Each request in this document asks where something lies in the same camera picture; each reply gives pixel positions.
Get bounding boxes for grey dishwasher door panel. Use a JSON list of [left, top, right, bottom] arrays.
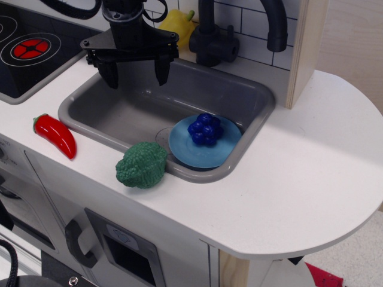
[[84, 208, 166, 286]]

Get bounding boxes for blue toy blueberries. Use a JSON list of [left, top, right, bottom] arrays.
[[187, 113, 224, 146]]

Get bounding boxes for green toy broccoli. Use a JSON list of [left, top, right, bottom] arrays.
[[115, 142, 168, 189]]

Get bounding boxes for black toy stovetop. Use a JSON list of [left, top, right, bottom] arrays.
[[1, 2, 99, 105]]

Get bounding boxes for black oven door handle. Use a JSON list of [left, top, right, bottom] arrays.
[[65, 219, 97, 268]]

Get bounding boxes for black cable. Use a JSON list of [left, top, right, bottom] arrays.
[[0, 239, 19, 287]]

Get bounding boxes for grey toy sink basin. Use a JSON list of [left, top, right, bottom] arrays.
[[58, 59, 275, 183]]

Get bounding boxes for red cloth on floor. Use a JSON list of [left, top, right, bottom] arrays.
[[306, 263, 344, 287]]

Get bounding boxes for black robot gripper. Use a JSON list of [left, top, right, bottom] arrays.
[[81, 1, 179, 89]]

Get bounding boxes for red toy chili pepper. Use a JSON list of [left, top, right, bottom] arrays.
[[33, 114, 77, 160]]

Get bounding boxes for blue plastic plate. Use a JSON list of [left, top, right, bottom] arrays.
[[169, 115, 242, 169]]

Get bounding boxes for yellow toy bell pepper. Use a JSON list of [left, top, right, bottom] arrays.
[[159, 10, 195, 48]]

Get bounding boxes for wooden upright post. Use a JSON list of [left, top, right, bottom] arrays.
[[285, 0, 329, 109]]

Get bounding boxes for black toy faucet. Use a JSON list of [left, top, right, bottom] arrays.
[[189, 0, 288, 67]]

